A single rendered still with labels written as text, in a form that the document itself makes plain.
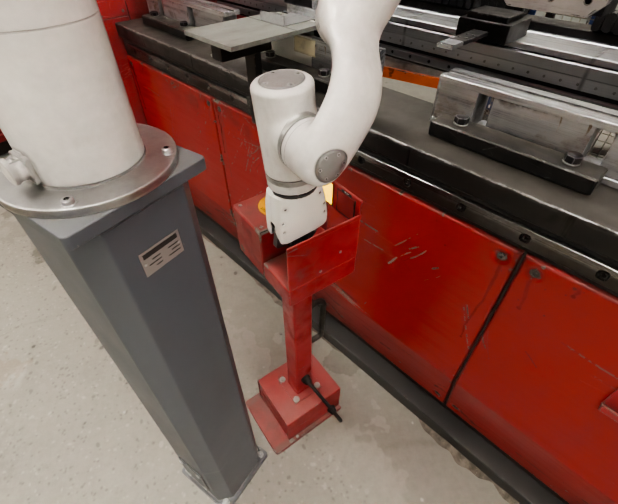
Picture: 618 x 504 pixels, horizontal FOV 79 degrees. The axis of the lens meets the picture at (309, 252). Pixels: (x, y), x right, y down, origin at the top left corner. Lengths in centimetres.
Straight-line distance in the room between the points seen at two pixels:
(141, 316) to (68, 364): 114
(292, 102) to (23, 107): 27
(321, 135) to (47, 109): 27
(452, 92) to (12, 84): 70
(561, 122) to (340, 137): 43
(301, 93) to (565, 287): 54
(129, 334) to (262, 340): 96
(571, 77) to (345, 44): 65
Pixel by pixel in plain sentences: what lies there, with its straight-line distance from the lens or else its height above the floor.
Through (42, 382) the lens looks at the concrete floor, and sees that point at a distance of 166.
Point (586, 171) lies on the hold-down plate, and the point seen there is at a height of 91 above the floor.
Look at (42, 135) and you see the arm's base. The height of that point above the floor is 107.
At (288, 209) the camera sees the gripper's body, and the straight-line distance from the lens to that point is 60.
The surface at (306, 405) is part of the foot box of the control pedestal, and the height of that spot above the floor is 12.
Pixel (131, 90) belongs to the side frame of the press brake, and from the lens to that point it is 185.
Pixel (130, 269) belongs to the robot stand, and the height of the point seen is 92.
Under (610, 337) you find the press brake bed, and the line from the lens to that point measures 81.
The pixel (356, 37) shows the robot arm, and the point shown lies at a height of 111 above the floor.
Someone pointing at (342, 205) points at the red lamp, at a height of 81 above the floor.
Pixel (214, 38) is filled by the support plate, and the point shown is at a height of 100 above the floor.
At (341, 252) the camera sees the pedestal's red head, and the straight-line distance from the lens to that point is 71.
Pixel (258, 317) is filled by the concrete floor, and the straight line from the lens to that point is 154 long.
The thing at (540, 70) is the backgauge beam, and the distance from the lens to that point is 106.
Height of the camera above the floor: 123
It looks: 44 degrees down
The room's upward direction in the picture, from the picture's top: straight up
